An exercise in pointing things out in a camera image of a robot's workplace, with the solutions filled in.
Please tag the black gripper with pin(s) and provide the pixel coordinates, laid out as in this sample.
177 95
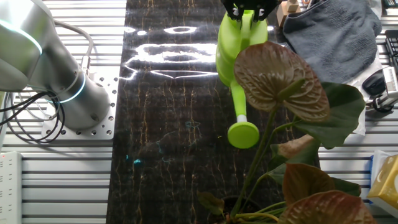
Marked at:
250 3

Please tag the white power strip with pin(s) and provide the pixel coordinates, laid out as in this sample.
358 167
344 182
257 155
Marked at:
11 186

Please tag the wooden block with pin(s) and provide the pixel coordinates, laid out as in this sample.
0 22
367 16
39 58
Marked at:
290 7

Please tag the grey towel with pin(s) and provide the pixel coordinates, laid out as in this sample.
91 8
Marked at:
335 40

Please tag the black keyboard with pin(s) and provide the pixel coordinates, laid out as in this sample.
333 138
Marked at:
392 46

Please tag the yellow tissue box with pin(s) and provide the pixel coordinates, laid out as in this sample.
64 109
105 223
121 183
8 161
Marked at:
388 183

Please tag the black computer mouse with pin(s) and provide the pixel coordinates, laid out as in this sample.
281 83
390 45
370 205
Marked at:
373 83

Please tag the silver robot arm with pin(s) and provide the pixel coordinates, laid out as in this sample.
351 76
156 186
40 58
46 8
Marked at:
46 68

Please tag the anthurium plant with broad leaves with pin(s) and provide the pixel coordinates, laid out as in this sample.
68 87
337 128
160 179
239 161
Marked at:
270 71

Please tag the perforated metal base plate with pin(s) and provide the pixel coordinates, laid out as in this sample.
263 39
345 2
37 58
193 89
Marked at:
105 124

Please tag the green plastic watering can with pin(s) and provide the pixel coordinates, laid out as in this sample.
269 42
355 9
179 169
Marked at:
233 46

